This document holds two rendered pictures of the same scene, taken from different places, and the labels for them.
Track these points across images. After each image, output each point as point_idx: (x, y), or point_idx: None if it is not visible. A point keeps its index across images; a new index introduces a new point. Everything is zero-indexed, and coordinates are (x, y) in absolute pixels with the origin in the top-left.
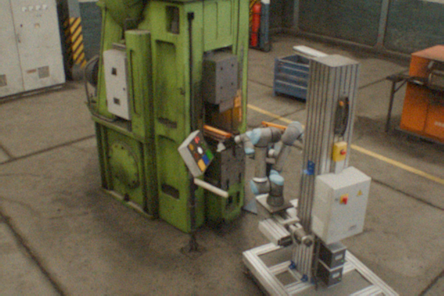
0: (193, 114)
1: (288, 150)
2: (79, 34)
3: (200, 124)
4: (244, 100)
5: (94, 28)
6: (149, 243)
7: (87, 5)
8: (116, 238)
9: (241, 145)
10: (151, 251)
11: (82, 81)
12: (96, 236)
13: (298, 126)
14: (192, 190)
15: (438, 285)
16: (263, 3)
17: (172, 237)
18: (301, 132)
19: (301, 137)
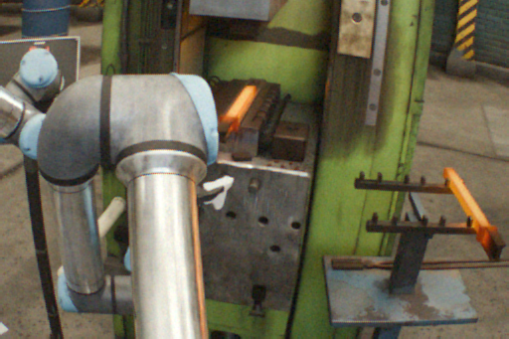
0: (138, 0)
1: (65, 211)
2: (472, 7)
3: (166, 47)
4: (404, 55)
5: (504, 12)
6: (55, 291)
7: None
8: (52, 249)
9: (276, 189)
10: (31, 300)
11: (455, 78)
12: (47, 227)
13: (149, 98)
14: (29, 204)
15: None
16: None
17: (90, 316)
18: (134, 138)
19: (125, 176)
